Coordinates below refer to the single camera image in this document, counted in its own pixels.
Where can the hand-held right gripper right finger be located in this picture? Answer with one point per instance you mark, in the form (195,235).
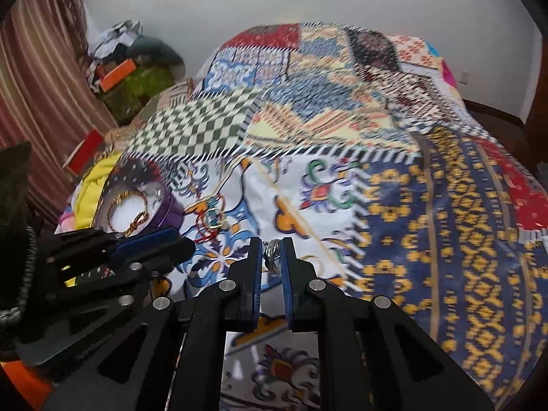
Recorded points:
(287,282)

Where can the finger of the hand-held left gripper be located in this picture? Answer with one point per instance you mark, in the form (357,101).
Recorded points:
(171,254)
(145,239)

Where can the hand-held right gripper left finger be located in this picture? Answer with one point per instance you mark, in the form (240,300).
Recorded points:
(256,282)

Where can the purple jewelry box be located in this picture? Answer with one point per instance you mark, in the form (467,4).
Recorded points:
(169,212)

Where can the red and gold bangles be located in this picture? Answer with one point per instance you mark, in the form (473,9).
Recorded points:
(204,227)

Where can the orange cloth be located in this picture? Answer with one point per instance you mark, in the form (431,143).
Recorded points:
(21,385)

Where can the yellow cloth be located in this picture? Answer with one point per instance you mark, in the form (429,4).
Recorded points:
(92,182)

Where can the red flat box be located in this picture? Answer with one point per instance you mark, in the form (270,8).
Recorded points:
(85,152)

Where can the patchwork printed blanket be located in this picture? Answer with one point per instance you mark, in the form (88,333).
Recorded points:
(342,137)

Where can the orange box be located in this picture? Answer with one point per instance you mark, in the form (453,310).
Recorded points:
(115,75)

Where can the striped curtain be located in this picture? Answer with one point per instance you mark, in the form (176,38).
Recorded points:
(34,81)

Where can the white crumpled paper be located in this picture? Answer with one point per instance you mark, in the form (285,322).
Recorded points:
(111,38)

